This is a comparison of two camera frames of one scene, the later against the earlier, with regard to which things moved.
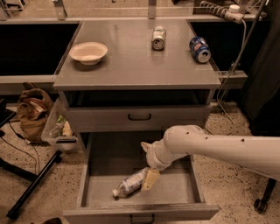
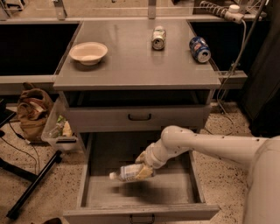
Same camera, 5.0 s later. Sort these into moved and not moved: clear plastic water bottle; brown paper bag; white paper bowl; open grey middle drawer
Moved: clear plastic water bottle
Not moved: open grey middle drawer; brown paper bag; white paper bowl
